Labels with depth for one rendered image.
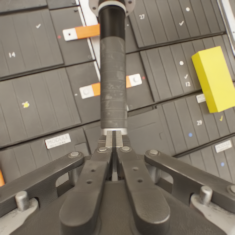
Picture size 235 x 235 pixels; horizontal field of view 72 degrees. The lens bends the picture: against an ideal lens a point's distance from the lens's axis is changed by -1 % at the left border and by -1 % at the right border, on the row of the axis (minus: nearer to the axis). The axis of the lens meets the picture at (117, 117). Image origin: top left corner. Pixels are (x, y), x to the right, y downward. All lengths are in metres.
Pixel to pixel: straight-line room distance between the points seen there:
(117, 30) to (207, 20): 0.34
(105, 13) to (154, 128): 0.26
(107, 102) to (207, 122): 0.31
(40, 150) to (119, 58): 0.25
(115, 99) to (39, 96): 0.20
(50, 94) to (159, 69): 0.27
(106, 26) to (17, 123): 0.27
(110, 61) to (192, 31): 0.32
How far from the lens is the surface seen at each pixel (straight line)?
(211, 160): 0.51
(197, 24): 0.56
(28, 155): 0.40
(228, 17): 0.67
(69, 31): 0.45
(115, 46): 0.29
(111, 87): 0.26
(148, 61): 0.44
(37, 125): 0.39
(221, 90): 0.50
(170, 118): 0.44
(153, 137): 0.41
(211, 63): 0.50
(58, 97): 0.39
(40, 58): 0.42
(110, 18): 0.31
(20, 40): 0.45
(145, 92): 0.43
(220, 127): 0.53
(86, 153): 0.36
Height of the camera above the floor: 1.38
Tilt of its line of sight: 78 degrees down
